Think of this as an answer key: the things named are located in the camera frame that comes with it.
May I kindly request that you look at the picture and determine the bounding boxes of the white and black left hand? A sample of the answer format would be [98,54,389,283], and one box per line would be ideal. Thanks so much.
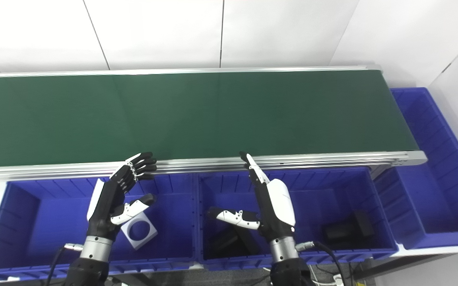
[87,152,158,239]

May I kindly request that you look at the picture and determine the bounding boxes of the white and black right hand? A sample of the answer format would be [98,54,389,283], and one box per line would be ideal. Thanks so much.
[207,151,296,242]

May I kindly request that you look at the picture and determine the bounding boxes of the black cylinder-on-block part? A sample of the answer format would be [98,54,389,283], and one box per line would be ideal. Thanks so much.
[207,226,268,259]

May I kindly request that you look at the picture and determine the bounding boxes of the blue bin with black parts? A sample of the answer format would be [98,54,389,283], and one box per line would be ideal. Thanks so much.
[195,166,400,272]

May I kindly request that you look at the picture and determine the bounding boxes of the green conveyor belt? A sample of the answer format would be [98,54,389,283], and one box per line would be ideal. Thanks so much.
[0,65,429,184]
[0,70,420,168]

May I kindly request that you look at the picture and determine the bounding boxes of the white square part with hole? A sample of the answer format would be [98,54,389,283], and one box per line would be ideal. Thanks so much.
[120,212,159,250]

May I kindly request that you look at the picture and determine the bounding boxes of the blue bin with white part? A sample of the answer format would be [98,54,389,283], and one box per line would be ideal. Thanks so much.
[0,174,200,281]

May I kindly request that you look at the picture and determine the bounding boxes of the black block part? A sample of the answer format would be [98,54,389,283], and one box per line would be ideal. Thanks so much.
[321,211,375,244]

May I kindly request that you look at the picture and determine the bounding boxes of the aluminium conveyor leg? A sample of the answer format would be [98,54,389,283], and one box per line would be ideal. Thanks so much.
[370,165,389,180]

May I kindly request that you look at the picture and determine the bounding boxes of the empty blue bin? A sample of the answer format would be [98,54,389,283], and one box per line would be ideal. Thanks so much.
[374,87,458,250]

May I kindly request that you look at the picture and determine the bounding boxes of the black floor beam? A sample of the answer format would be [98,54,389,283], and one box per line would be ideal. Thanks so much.
[351,253,445,281]

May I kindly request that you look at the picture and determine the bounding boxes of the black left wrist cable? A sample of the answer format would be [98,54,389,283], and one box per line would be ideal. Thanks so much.
[44,244,85,286]

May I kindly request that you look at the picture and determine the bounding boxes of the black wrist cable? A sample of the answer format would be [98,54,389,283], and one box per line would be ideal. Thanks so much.
[44,244,85,286]
[295,240,347,286]

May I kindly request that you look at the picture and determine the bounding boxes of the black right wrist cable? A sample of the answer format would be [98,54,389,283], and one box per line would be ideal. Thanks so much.
[295,240,347,286]

